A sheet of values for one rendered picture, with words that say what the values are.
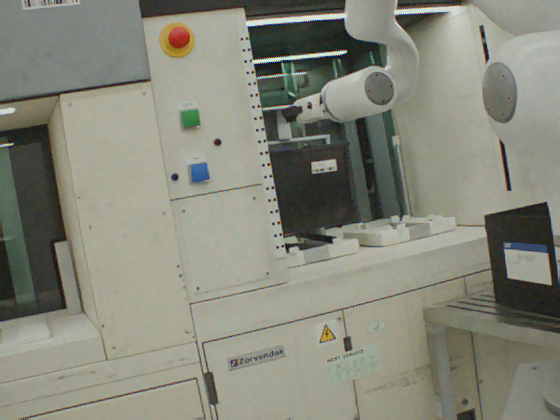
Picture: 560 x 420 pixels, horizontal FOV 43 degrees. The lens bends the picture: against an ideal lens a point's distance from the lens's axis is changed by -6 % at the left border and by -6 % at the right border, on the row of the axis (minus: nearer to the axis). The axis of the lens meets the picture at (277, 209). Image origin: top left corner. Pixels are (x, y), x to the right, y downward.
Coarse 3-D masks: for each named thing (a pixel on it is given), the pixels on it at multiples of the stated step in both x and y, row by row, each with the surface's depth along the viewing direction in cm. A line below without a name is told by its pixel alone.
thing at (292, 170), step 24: (336, 144) 166; (288, 168) 161; (312, 168) 163; (336, 168) 166; (288, 192) 161; (312, 192) 164; (336, 192) 166; (288, 216) 161; (312, 216) 164; (336, 216) 166
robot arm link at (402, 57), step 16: (352, 0) 122; (368, 0) 121; (384, 0) 121; (352, 16) 124; (368, 16) 122; (384, 16) 123; (352, 32) 126; (368, 32) 124; (384, 32) 125; (400, 32) 128; (400, 48) 130; (400, 64) 135; (416, 64) 134; (400, 80) 136; (416, 80) 137; (400, 96) 137
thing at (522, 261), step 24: (504, 216) 131; (528, 216) 124; (504, 240) 133; (528, 240) 125; (552, 240) 118; (504, 264) 134; (528, 264) 126; (552, 264) 119; (504, 288) 135; (528, 288) 127; (552, 288) 120; (552, 312) 121
